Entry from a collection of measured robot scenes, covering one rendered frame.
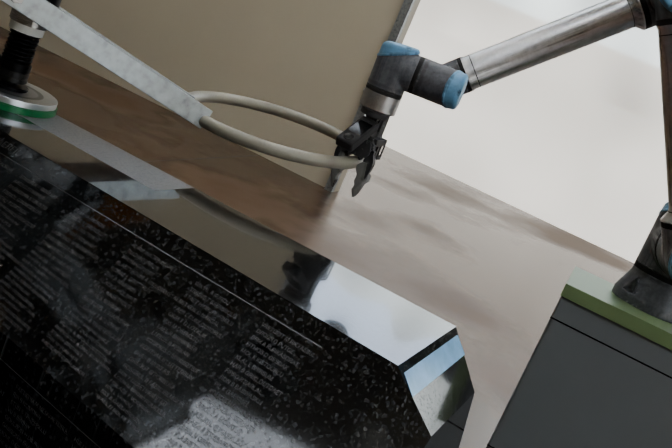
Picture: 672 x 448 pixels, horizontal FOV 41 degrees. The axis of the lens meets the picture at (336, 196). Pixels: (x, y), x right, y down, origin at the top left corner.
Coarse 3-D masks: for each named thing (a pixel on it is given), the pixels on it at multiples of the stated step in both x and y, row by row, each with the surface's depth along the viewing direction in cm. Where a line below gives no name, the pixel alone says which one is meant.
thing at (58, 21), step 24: (24, 0) 177; (48, 24) 181; (72, 24) 183; (96, 48) 188; (120, 48) 202; (120, 72) 192; (144, 72) 195; (168, 96) 200; (192, 96) 215; (192, 120) 205
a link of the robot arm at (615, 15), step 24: (624, 0) 212; (648, 0) 208; (552, 24) 216; (576, 24) 213; (600, 24) 212; (624, 24) 212; (648, 24) 212; (504, 48) 217; (528, 48) 215; (552, 48) 215; (576, 48) 216; (480, 72) 218; (504, 72) 218
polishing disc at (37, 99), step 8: (0, 88) 183; (32, 88) 194; (40, 88) 197; (0, 96) 178; (8, 96) 179; (16, 96) 182; (24, 96) 184; (32, 96) 187; (40, 96) 190; (48, 96) 193; (16, 104) 179; (24, 104) 180; (32, 104) 181; (40, 104) 184; (48, 104) 186; (56, 104) 189
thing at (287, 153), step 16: (208, 96) 233; (224, 96) 238; (240, 96) 242; (272, 112) 245; (288, 112) 245; (208, 128) 205; (224, 128) 203; (320, 128) 243; (336, 128) 241; (240, 144) 202; (256, 144) 201; (272, 144) 201; (288, 160) 203; (304, 160) 203; (320, 160) 205; (336, 160) 208; (352, 160) 213
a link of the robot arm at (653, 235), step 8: (664, 208) 223; (656, 224) 224; (656, 232) 221; (648, 240) 225; (656, 240) 218; (648, 248) 223; (640, 256) 226; (648, 256) 223; (656, 256) 217; (648, 264) 222; (656, 264) 220; (664, 272) 219
